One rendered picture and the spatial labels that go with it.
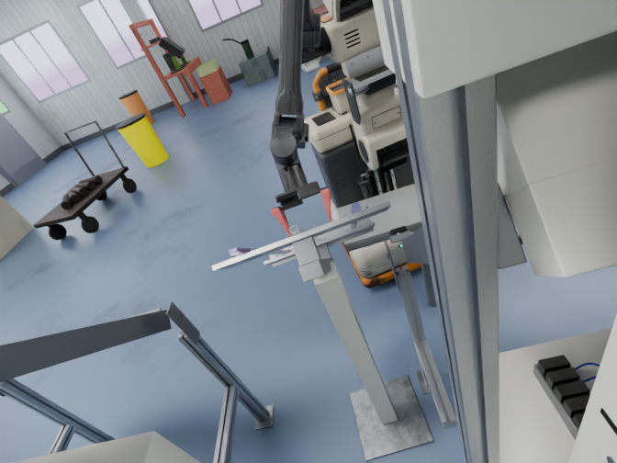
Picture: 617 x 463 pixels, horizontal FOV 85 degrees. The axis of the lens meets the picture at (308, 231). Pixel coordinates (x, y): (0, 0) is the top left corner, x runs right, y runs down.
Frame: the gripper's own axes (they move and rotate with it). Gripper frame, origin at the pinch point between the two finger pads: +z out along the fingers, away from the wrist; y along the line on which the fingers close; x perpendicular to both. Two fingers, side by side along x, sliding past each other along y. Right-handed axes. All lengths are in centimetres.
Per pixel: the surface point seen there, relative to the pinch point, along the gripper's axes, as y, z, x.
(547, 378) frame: 33, 42, -7
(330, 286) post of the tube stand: -0.3, 14.3, 5.5
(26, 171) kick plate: -605, -405, 565
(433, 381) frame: 17, 53, 34
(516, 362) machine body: 32, 41, 1
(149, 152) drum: -211, -224, 352
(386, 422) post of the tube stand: -2, 71, 57
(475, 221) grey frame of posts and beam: 15, 10, -54
